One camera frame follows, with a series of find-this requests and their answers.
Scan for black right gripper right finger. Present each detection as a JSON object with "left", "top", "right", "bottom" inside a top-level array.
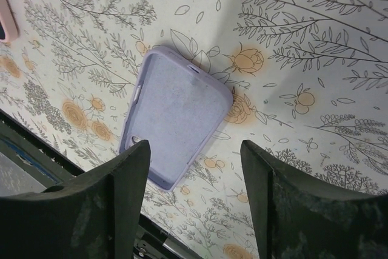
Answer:
[{"left": 240, "top": 140, "right": 387, "bottom": 258}]

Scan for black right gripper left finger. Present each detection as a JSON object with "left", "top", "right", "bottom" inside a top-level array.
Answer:
[{"left": 1, "top": 140, "right": 151, "bottom": 258}]

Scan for lilac phone case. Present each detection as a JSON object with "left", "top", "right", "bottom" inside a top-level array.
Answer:
[{"left": 118, "top": 46, "right": 233, "bottom": 191}]

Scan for phone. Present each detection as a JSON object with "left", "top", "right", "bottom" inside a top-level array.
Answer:
[{"left": 0, "top": 0, "right": 19, "bottom": 43}]

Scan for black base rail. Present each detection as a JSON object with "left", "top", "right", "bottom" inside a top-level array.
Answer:
[{"left": 1, "top": 114, "right": 196, "bottom": 258}]

